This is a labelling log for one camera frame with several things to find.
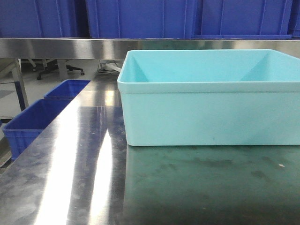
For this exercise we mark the far small blue bin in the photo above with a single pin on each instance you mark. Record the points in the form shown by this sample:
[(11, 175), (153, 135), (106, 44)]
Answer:
[(67, 89)]

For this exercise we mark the small blue bin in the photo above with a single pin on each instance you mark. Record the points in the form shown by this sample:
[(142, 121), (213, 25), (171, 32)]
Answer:
[(23, 129), (67, 89)]

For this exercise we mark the light cyan plastic bin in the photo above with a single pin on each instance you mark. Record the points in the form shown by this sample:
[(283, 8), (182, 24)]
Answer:
[(210, 97)]

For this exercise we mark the blue crate upper middle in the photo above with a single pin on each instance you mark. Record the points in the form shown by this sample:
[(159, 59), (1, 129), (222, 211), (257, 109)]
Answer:
[(141, 19)]

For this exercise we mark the blue crate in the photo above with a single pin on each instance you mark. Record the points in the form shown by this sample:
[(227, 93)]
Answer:
[(242, 19), (141, 19), (38, 19)]

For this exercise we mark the black office chair base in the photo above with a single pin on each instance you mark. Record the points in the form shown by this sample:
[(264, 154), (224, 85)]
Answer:
[(62, 67)]

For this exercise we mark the blue crate upper right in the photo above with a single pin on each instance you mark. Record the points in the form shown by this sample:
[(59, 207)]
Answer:
[(242, 19)]

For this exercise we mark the near small blue bin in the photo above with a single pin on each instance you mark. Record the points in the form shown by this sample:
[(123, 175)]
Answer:
[(23, 129)]

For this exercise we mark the metal table leg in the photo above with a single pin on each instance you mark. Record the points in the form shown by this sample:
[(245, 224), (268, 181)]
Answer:
[(19, 85)]

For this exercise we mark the blue crate upper left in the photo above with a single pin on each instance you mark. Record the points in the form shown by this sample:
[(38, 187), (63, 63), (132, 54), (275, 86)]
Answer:
[(38, 19)]

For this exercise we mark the stainless steel shelf rail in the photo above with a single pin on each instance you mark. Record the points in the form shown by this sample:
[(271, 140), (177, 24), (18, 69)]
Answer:
[(116, 49)]

